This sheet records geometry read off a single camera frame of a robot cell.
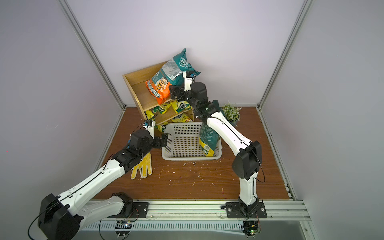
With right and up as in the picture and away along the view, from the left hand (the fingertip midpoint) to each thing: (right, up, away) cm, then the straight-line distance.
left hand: (162, 133), depth 79 cm
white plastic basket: (+9, -10, +23) cm, 27 cm away
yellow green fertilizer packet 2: (-1, +15, +15) cm, 21 cm away
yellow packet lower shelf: (+8, +8, +28) cm, 30 cm away
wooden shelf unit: (-11, +19, +4) cm, 23 cm away
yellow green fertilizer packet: (+9, +16, +15) cm, 23 cm away
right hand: (+9, +26, -7) cm, 28 cm away
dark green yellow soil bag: (+25, -4, +2) cm, 26 cm away
